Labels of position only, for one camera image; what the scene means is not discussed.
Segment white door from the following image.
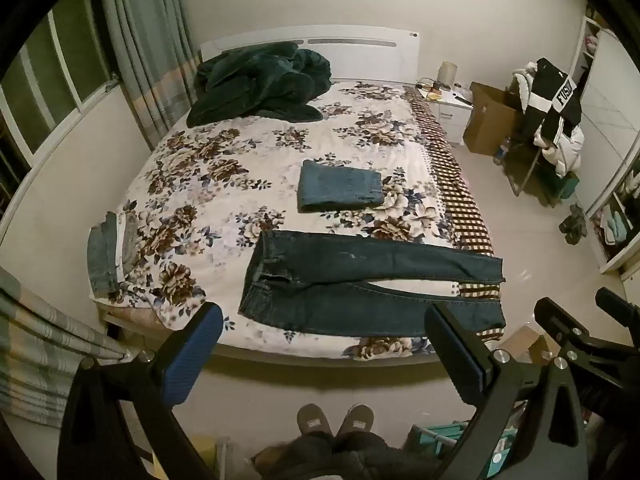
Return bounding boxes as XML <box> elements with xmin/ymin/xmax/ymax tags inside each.
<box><xmin>200</xmin><ymin>25</ymin><xmax>421</xmax><ymax>83</ymax></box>

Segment pair of grey slippers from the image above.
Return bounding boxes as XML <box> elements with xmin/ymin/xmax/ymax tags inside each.
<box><xmin>559</xmin><ymin>204</ymin><xmax>588</xmax><ymax>245</ymax></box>

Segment brown checkered bed sheet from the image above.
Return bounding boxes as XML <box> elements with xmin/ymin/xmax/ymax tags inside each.
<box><xmin>407</xmin><ymin>85</ymin><xmax>506</xmax><ymax>336</ymax></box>

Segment white nightstand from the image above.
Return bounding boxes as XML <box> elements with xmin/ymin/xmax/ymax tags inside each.
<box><xmin>420</xmin><ymin>82</ymin><xmax>473</xmax><ymax>146</ymax></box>

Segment small cardboard box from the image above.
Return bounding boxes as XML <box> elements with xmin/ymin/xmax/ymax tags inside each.
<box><xmin>500</xmin><ymin>325</ymin><xmax>561</xmax><ymax>366</ymax></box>

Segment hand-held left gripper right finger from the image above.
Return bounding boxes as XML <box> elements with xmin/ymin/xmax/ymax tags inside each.
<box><xmin>424</xmin><ymin>301</ymin><xmax>590</xmax><ymax>480</ymax></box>

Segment black and white jacket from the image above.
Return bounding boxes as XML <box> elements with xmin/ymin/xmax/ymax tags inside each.
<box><xmin>520</xmin><ymin>58</ymin><xmax>583</xmax><ymax>148</ymax></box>

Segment person's dark pants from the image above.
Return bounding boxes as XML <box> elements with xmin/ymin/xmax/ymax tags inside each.
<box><xmin>250</xmin><ymin>430</ymin><xmax>426</xmax><ymax>480</ymax></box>

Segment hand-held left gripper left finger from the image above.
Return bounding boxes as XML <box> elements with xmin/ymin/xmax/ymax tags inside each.
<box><xmin>57</xmin><ymin>301</ymin><xmax>224</xmax><ymax>480</ymax></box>

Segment white framed window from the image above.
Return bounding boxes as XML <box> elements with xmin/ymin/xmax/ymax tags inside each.
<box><xmin>0</xmin><ymin>0</ymin><xmax>121</xmax><ymax>161</ymax></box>

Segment folded light blue jeans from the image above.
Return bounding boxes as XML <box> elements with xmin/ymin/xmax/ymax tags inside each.
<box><xmin>87</xmin><ymin>212</ymin><xmax>124</xmax><ymax>296</ymax></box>

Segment teal box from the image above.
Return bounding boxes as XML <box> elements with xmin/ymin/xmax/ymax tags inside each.
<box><xmin>405</xmin><ymin>422</ymin><xmax>516</xmax><ymax>480</ymax></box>

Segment dark green fleece blanket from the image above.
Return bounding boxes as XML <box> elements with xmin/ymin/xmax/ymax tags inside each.
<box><xmin>187</xmin><ymin>42</ymin><xmax>333</xmax><ymax>128</ymax></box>

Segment yellow box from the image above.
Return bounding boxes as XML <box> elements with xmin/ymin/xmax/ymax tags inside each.
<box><xmin>187</xmin><ymin>435</ymin><xmax>231</xmax><ymax>480</ymax></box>

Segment large cardboard box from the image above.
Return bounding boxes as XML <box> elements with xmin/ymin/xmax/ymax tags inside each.
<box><xmin>462</xmin><ymin>81</ymin><xmax>526</xmax><ymax>156</ymax></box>

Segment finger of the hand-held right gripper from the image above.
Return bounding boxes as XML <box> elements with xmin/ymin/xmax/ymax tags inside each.
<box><xmin>595</xmin><ymin>287</ymin><xmax>640</xmax><ymax>331</ymax></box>
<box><xmin>534</xmin><ymin>297</ymin><xmax>640</xmax><ymax>362</ymax></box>

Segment dark blue jeans pants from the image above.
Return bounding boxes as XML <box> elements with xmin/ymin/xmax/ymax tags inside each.
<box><xmin>237</xmin><ymin>230</ymin><xmax>507</xmax><ymax>338</ymax></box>

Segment grey striped curtain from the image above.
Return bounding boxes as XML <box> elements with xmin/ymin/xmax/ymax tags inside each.
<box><xmin>97</xmin><ymin>0</ymin><xmax>201</xmax><ymax>148</ymax></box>
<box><xmin>0</xmin><ymin>265</ymin><xmax>126</xmax><ymax>431</ymax></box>

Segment bed with floral sheet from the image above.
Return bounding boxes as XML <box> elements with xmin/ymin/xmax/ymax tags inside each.
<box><xmin>90</xmin><ymin>77</ymin><xmax>496</xmax><ymax>361</ymax></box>

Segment white wardrobe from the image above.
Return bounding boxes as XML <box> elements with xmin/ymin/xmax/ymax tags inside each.
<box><xmin>570</xmin><ymin>10</ymin><xmax>640</xmax><ymax>276</ymax></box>

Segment chair with piled clothes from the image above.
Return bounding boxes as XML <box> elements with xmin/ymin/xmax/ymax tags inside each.
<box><xmin>510</xmin><ymin>62</ymin><xmax>586</xmax><ymax>178</ymax></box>

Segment folded grey jeans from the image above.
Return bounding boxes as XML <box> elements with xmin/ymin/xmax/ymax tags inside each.
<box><xmin>121</xmin><ymin>211</ymin><xmax>142</xmax><ymax>273</ymax></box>

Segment person's grey slipper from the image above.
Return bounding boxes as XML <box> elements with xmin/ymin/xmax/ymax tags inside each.
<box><xmin>297</xmin><ymin>403</ymin><xmax>333</xmax><ymax>436</ymax></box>
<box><xmin>337</xmin><ymin>404</ymin><xmax>375</xmax><ymax>436</ymax></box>

